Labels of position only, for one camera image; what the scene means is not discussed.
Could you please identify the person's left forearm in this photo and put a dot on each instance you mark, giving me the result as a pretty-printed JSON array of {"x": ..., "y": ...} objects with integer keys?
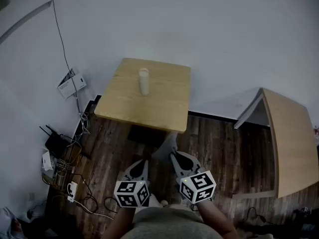
[{"x": 119, "y": 223}]

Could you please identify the white power strip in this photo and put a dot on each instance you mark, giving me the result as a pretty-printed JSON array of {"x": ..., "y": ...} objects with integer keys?
[{"x": 72, "y": 190}]

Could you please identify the white paper cup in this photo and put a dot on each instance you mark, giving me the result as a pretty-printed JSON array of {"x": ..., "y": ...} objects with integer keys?
[{"x": 144, "y": 83}]

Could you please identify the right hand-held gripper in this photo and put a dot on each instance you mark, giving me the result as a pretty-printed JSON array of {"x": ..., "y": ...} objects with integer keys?
[{"x": 199, "y": 188}]

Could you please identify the person's grey shirt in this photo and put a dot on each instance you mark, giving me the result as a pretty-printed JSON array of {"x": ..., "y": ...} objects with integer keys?
[{"x": 169, "y": 223}]

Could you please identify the small black floor device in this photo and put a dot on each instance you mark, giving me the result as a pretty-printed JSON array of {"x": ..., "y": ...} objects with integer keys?
[{"x": 306, "y": 210}]

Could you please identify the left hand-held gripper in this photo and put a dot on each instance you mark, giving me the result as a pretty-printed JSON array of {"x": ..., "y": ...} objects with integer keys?
[{"x": 129, "y": 195}]

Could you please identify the person's white shoe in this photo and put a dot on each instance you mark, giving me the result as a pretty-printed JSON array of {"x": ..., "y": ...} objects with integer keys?
[{"x": 154, "y": 202}]

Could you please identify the black router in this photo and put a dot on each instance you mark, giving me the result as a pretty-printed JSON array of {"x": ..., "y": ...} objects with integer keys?
[{"x": 56, "y": 143}]

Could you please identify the wooden side table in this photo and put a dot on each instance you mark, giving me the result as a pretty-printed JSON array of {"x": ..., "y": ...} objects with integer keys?
[{"x": 291, "y": 143}]

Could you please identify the person's right forearm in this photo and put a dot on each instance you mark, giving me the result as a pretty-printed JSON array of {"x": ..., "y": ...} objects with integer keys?
[{"x": 216, "y": 220}]

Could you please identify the grey wall trim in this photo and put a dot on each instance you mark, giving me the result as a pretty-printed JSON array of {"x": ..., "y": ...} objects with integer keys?
[{"x": 25, "y": 18}]

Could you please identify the white plastic bag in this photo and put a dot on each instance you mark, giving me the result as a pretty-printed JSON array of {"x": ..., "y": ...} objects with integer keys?
[{"x": 8, "y": 224}]

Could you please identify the white wall network panel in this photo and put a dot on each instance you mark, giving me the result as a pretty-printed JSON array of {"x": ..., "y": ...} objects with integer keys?
[{"x": 71, "y": 84}]

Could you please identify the white modem box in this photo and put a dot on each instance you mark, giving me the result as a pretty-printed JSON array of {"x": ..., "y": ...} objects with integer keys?
[{"x": 47, "y": 161}]

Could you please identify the brown cardboard box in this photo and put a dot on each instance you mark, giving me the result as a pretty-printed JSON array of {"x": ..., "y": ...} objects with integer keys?
[{"x": 72, "y": 158}]

